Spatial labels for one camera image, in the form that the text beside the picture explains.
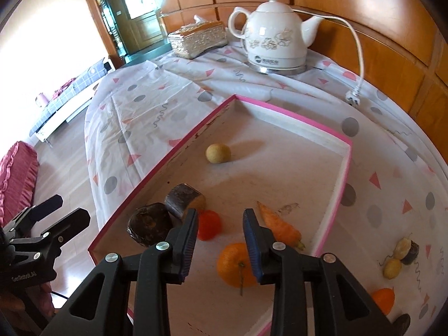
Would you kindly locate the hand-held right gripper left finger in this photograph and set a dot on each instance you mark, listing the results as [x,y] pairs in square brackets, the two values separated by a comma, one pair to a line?
[185,252]

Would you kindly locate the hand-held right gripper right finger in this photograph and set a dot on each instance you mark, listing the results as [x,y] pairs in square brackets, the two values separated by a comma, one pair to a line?
[252,248]

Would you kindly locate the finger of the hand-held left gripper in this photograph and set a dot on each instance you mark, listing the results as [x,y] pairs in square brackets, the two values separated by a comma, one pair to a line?
[45,210]
[70,224]

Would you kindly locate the orange with stem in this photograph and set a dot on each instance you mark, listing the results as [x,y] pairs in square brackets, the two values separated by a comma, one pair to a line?
[232,262]

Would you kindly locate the small orange carrot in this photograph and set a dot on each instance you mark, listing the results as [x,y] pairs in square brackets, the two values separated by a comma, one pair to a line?
[280,225]

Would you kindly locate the small red tomato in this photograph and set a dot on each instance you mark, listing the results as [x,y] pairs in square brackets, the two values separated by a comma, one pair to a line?
[209,224]

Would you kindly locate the dark brown water chestnut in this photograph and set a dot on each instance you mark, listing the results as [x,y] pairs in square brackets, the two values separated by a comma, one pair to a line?
[148,224]
[401,324]

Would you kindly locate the large dark sugarcane piece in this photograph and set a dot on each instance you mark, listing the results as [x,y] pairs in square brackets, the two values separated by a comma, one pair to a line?
[183,199]

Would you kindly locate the pink rimmed shallow tray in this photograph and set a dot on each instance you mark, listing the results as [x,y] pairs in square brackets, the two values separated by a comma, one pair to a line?
[280,168]

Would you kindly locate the small tan longan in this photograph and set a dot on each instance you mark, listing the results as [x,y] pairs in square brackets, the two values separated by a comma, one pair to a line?
[217,153]
[392,268]

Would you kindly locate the small dark sugarcane piece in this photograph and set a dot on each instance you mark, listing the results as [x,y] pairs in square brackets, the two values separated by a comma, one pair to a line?
[410,252]

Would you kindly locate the person's left hand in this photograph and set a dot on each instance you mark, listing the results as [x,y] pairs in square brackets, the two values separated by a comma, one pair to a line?
[43,297]

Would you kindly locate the red ruffled cushion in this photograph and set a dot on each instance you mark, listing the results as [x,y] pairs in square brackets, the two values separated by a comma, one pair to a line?
[15,178]

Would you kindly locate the pink cup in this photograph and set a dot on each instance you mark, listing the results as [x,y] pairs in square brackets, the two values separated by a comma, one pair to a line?
[42,99]

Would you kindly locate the bench with blue checked cushion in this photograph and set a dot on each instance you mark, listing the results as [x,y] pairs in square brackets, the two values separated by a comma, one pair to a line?
[70,94]

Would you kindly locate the pink cloth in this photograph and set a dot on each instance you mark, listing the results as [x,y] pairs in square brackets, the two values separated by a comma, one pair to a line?
[63,89]

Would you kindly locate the wooden door with glass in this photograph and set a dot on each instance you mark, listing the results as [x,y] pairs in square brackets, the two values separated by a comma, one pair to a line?
[140,35]

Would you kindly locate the silver embossed tissue box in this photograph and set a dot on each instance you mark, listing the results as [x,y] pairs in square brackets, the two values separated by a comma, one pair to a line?
[196,38]

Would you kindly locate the white ceramic electric kettle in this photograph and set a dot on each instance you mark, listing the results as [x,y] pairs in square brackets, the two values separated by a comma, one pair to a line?
[273,31]

